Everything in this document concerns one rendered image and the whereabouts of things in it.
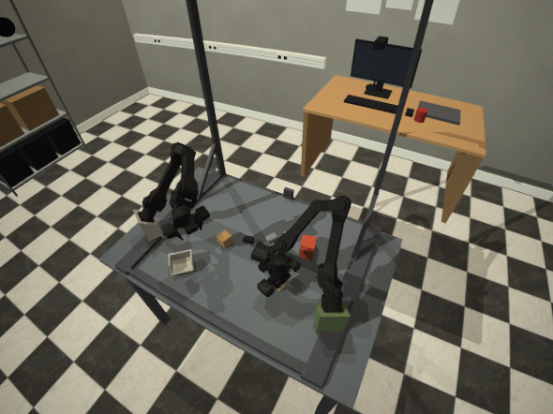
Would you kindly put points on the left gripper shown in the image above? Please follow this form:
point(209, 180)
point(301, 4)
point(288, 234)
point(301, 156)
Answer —
point(265, 286)

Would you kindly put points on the cream open-top stacking bin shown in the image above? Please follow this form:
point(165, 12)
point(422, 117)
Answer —
point(179, 262)

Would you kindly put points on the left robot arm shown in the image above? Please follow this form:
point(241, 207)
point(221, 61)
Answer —
point(327, 274)

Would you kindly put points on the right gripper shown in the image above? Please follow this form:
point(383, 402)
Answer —
point(170, 230)

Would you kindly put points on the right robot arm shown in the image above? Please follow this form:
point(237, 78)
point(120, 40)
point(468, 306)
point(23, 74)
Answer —
point(187, 188)

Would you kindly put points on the small white block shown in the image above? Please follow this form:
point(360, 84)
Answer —
point(271, 237)

